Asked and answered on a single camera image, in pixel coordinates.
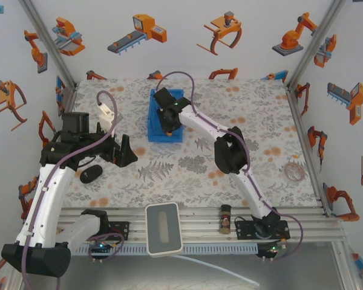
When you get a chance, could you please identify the blue plastic bin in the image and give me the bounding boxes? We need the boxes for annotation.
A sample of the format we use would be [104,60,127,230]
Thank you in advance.
[146,88,185,143]

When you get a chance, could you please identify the black computer mouse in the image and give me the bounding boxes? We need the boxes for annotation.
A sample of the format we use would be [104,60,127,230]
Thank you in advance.
[79,164,104,184]

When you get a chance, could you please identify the floral patterned table mat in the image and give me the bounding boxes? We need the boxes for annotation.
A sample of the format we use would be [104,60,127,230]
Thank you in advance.
[59,79,321,209]

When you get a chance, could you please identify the white grey rectangular pad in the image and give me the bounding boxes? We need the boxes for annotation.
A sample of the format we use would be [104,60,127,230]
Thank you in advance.
[145,202,184,259]

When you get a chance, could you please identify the aluminium extrusion base rails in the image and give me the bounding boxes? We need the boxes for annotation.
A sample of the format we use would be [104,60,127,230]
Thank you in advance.
[57,206,343,243]

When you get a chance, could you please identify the brown spice bottle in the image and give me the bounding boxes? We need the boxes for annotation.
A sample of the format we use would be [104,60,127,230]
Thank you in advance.
[219,204,232,236]

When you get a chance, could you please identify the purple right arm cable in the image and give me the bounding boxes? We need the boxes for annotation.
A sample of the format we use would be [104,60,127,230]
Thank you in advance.
[155,71,305,244]

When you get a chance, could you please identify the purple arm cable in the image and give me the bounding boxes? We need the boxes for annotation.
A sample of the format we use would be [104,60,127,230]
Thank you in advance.
[155,71,305,244]
[20,90,122,290]

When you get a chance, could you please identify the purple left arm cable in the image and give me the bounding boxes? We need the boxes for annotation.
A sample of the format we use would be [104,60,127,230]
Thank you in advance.
[20,90,122,290]

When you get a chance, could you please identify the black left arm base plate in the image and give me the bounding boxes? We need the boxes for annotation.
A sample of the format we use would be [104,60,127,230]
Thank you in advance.
[107,221,131,241]

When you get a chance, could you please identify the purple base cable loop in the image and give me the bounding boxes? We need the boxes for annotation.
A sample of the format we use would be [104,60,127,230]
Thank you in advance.
[87,231,125,264]

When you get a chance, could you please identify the aluminium frame post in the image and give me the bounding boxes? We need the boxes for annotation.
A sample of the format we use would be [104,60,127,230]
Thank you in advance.
[17,0,79,91]
[284,0,350,90]

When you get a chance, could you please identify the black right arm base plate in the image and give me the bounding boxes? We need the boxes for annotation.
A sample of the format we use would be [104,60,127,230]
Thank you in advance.
[234,217,291,242]

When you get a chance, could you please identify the grey slotted cable duct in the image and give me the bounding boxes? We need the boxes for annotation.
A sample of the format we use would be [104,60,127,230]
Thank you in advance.
[74,243,258,255]

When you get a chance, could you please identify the aluminium side rail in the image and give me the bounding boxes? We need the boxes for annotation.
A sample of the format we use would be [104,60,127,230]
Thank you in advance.
[286,87,332,218]

